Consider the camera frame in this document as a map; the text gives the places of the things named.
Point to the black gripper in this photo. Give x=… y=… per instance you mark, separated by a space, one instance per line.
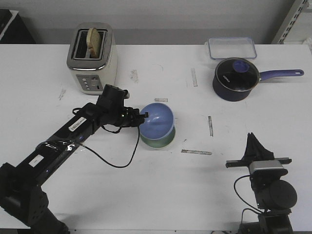
x=256 y=156
x=131 y=117

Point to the blue bowl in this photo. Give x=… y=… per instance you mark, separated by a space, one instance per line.
x=159 y=123

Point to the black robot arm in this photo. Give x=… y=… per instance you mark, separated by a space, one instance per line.
x=274 y=196
x=20 y=187

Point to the green bowl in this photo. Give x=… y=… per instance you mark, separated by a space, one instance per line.
x=159 y=143

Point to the cream two-slot toaster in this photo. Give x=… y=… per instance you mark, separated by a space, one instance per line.
x=92 y=74

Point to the glass saucepan lid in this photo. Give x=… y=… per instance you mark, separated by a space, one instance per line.
x=237 y=74

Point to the toast slice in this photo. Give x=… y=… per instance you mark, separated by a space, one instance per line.
x=93 y=41

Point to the clear plastic food container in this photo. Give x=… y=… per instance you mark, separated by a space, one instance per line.
x=238 y=47

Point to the metal shelf upright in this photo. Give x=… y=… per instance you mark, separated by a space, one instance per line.
x=296 y=27

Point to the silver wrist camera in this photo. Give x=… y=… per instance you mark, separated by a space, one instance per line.
x=265 y=165

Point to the blue saucepan with handle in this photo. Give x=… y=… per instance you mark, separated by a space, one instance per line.
x=234 y=96

